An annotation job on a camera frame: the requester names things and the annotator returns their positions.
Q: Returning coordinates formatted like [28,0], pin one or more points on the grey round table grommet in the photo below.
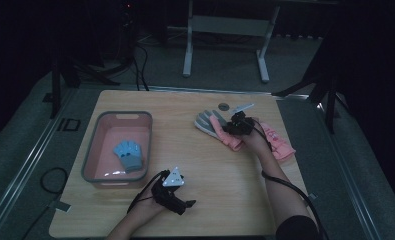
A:
[223,106]

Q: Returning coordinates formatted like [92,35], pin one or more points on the person's left hand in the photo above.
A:
[148,205]

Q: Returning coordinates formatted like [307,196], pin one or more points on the grey tape piece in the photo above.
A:
[61,206]

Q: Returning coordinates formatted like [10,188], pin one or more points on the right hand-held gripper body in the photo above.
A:
[240,123]

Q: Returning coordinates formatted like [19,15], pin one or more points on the metal floor rail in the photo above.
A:
[351,186]
[21,176]

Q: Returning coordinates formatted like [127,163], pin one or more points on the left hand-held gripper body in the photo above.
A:
[171,193]

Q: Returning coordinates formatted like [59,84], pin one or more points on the blue knit glove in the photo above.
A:
[129,155]

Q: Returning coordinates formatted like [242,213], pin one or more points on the pink basin with grey rim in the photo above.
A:
[111,133]

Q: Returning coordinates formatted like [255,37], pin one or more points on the white desk frame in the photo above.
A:
[230,26]

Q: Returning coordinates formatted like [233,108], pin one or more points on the pink glove with white stripe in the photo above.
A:
[278,141]

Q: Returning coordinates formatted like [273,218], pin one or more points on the black tripod stand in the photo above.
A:
[325,90]
[75,71]

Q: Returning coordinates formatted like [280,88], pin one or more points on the pink glove with grey palm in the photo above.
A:
[211,126]

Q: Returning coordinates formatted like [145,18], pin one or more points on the person's right hand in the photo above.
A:
[258,140]

